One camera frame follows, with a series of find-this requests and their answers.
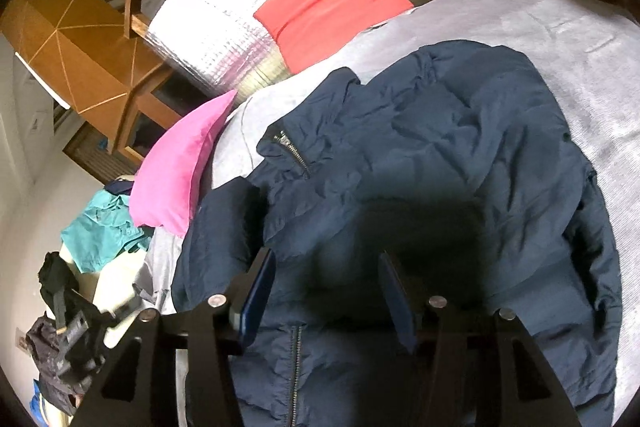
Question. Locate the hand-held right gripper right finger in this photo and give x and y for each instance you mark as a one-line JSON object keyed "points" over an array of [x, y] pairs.
{"points": [[400, 302]]}

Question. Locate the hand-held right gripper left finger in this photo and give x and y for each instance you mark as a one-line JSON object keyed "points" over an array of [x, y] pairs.
{"points": [[257, 292]]}

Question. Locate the navy blue padded jacket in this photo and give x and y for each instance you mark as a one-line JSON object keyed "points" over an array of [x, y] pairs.
{"points": [[440, 147]]}

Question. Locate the black cloth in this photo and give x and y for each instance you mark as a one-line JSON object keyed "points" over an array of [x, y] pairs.
{"points": [[55, 277]]}

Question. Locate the teal cloth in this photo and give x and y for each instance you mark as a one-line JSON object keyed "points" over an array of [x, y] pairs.
{"points": [[100, 227]]}

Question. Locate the pink pillow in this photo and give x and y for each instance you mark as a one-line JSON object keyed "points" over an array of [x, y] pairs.
{"points": [[175, 172]]}

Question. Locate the orange-red cloth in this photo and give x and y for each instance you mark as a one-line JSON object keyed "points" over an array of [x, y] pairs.
{"points": [[330, 2]]}

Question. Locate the grey bed sheet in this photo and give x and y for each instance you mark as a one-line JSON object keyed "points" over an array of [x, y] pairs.
{"points": [[550, 37]]}

